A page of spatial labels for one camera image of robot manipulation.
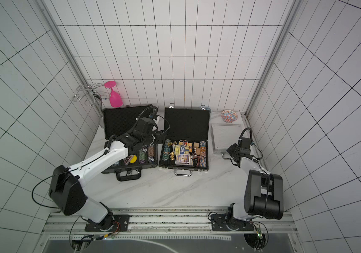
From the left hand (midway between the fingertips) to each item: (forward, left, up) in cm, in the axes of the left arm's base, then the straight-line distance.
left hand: (160, 136), depth 84 cm
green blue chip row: (+1, -2, -16) cm, 16 cm away
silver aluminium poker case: (+15, -41, -20) cm, 48 cm away
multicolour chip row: (-2, -24, -15) cm, 29 cm away
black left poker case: (+17, +30, -6) cm, 35 cm away
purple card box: (-7, -13, -14) cm, 20 cm away
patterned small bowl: (+32, -47, -17) cm, 60 cm away
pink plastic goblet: (+33, +35, -3) cm, 49 cm away
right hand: (+2, -43, -12) cm, 45 cm away
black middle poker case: (+2, -14, -14) cm, 20 cm away
